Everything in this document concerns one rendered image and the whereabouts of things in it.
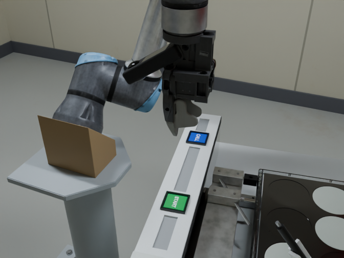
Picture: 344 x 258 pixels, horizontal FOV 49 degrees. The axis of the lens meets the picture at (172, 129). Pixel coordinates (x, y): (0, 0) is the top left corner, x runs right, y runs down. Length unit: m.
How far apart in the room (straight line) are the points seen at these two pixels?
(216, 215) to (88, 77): 0.54
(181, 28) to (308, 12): 2.49
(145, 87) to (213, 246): 0.50
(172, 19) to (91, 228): 0.89
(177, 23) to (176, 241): 0.42
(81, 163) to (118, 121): 1.84
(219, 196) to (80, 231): 0.57
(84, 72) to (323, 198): 0.73
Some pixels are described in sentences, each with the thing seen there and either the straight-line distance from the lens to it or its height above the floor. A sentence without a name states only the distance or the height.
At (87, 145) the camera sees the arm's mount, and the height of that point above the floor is 0.94.
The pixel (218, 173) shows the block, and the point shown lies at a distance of 1.03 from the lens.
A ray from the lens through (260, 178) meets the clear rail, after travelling 1.04.
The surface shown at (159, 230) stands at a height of 0.96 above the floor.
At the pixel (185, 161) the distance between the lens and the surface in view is 0.99.
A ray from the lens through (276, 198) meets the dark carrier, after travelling 1.00.
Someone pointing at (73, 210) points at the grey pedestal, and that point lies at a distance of 1.30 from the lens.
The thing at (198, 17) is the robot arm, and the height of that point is 1.39.
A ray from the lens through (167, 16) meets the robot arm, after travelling 0.62.
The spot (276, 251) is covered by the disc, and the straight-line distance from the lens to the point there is 0.88.
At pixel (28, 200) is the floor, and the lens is 2.41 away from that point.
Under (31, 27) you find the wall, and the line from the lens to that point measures 4.27.
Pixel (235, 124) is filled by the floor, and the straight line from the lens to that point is 2.96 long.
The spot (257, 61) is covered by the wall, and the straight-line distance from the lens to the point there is 3.24.
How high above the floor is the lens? 1.56
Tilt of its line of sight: 33 degrees down
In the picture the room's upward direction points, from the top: straight up
